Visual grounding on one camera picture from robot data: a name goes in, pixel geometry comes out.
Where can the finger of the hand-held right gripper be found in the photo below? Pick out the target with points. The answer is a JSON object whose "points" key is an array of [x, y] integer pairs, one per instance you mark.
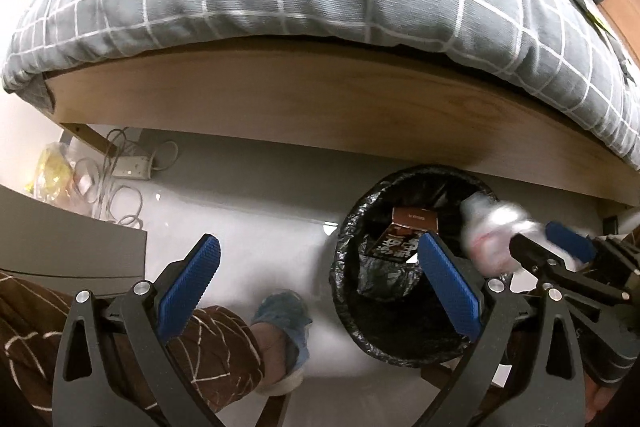
{"points": [[570, 239], [535, 257]]}

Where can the wooden bed frame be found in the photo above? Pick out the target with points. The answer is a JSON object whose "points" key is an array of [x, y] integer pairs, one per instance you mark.
{"points": [[300, 107]]}

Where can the grey cabinet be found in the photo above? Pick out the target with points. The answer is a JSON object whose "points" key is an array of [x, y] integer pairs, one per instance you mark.
{"points": [[50, 247]]}

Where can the person's foot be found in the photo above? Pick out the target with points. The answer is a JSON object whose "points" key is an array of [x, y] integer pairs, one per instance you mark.
{"points": [[272, 352]]}

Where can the person's brown patterned pants leg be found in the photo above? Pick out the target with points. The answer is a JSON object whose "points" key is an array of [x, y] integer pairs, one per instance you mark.
{"points": [[210, 347]]}

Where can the trash bin with black bag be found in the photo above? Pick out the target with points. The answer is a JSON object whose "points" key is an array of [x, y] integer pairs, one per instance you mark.
{"points": [[400, 327]]}

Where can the yellow plastic bag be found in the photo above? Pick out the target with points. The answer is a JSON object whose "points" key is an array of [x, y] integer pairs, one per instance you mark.
{"points": [[50, 172]]}

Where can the blue slipper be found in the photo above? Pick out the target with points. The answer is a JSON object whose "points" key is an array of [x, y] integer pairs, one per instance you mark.
{"points": [[287, 312]]}

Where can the white wrapper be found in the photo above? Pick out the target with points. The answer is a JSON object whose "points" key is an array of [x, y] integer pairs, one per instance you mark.
{"points": [[487, 232]]}

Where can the brown printed carton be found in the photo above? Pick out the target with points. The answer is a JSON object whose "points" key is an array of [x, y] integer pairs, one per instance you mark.
{"points": [[405, 227]]}

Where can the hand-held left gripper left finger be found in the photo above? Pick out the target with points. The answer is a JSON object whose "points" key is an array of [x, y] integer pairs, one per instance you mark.
{"points": [[192, 282]]}

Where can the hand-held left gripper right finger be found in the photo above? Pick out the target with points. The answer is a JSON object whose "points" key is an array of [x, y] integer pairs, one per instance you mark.
{"points": [[450, 287]]}

